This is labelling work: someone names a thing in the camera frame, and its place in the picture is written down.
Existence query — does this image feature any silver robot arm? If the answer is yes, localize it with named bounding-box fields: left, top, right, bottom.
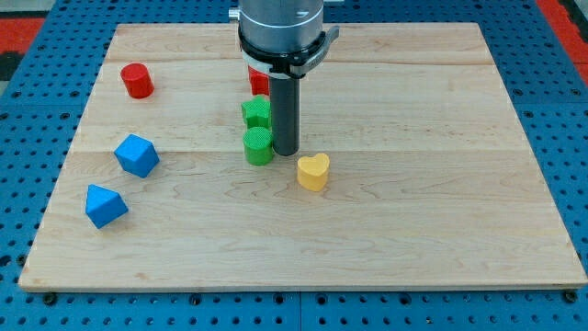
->
left=229, top=0, right=339, bottom=156

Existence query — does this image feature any blue pyramid block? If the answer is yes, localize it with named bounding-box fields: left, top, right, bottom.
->
left=85, top=184, right=129, bottom=229

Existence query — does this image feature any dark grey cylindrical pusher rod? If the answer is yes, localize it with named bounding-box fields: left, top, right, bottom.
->
left=269, top=77, right=300, bottom=156

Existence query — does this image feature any green cylinder block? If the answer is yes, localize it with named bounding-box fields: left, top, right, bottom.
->
left=243, top=127, right=274, bottom=166

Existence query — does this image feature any red cylinder block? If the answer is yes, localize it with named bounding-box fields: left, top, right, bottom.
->
left=120, top=63, right=154, bottom=98

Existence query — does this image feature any red star block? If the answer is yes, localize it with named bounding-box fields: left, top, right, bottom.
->
left=248, top=66, right=270, bottom=97

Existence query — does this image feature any wooden board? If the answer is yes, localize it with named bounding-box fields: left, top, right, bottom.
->
left=19, top=23, right=587, bottom=292

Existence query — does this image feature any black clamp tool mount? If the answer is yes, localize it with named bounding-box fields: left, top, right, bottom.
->
left=238, top=25, right=340, bottom=79

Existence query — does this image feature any green star block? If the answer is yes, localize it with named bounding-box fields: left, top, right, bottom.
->
left=241, top=95, right=271, bottom=129

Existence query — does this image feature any blue cube block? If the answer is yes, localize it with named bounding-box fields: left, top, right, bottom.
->
left=114, top=134, right=160, bottom=178

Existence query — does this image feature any yellow heart block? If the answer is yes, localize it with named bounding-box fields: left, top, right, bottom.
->
left=297, top=153, right=330, bottom=192

